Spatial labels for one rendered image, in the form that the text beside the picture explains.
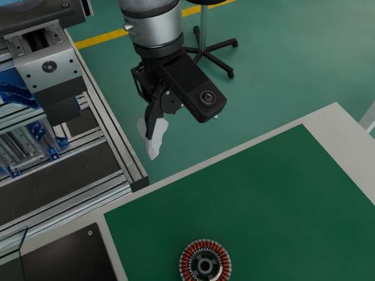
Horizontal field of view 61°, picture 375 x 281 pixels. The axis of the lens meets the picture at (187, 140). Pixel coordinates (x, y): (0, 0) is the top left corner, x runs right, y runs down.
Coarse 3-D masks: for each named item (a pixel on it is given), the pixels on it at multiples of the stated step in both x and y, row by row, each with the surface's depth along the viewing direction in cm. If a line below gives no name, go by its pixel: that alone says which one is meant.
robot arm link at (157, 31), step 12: (168, 12) 38; (180, 12) 40; (132, 24) 39; (144, 24) 38; (156, 24) 38; (168, 24) 39; (180, 24) 41; (132, 36) 41; (144, 36) 39; (156, 36) 39; (168, 36) 40
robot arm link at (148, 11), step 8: (120, 0) 37; (128, 0) 36; (136, 0) 36; (144, 0) 36; (152, 0) 36; (160, 0) 36; (168, 0) 37; (176, 0) 38; (128, 8) 37; (136, 8) 37; (144, 8) 37; (152, 8) 37; (160, 8) 37; (168, 8) 38; (128, 16) 38; (136, 16) 38; (144, 16) 37
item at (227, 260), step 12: (204, 240) 70; (192, 252) 69; (204, 252) 71; (216, 252) 69; (180, 264) 68; (192, 264) 69; (228, 264) 67; (180, 276) 69; (192, 276) 66; (204, 276) 68; (216, 276) 66; (228, 276) 67
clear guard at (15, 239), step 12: (24, 228) 49; (0, 240) 47; (12, 240) 45; (0, 252) 43; (12, 252) 42; (0, 264) 41; (12, 264) 41; (0, 276) 40; (12, 276) 40; (24, 276) 40
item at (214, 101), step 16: (160, 64) 43; (176, 64) 43; (192, 64) 43; (176, 80) 42; (192, 80) 42; (208, 80) 43; (192, 96) 41; (208, 96) 41; (224, 96) 42; (192, 112) 43; (208, 112) 41
